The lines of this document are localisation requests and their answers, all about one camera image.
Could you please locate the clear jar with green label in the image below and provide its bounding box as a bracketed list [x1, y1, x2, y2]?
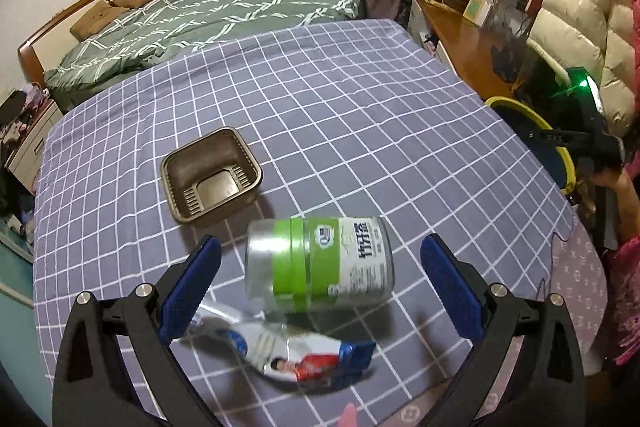
[244, 216, 396, 313]

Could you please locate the silver snack wrapper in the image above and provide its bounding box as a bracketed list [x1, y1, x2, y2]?
[180, 299, 377, 390]

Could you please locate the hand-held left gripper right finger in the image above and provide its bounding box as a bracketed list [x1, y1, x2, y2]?
[420, 234, 586, 427]

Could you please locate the brown pillow with dark mark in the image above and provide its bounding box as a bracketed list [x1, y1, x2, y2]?
[70, 2, 130, 40]

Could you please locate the green checked duvet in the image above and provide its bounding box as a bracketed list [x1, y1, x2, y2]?
[44, 0, 363, 95]

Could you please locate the wooden desk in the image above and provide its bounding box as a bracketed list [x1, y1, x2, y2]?
[412, 0, 531, 100]

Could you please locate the wooden bed headboard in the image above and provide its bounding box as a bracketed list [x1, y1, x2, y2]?
[17, 0, 180, 75]

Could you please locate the brown square plastic basket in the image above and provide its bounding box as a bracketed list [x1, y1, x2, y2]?
[161, 127, 264, 228]

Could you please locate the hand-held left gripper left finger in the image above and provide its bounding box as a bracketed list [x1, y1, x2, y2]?
[52, 234, 223, 427]

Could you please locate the white nightstand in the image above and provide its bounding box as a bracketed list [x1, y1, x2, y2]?
[5, 100, 63, 180]

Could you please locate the cream puffer jacket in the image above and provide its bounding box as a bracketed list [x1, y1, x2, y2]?
[527, 0, 640, 138]

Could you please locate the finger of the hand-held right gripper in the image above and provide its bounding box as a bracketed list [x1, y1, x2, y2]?
[525, 130, 598, 150]

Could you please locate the person's right forearm pink sleeve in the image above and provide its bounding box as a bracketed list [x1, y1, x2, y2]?
[602, 227, 640, 368]

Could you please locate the person's right hand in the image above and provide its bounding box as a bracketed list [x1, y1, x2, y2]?
[592, 167, 640, 233]

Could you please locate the yellow rimmed trash bin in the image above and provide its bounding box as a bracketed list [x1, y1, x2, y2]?
[484, 96, 576, 195]

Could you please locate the pile of clothes on nightstand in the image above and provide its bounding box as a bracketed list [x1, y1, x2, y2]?
[0, 84, 51, 143]

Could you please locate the green box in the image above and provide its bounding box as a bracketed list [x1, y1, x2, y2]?
[462, 0, 493, 25]

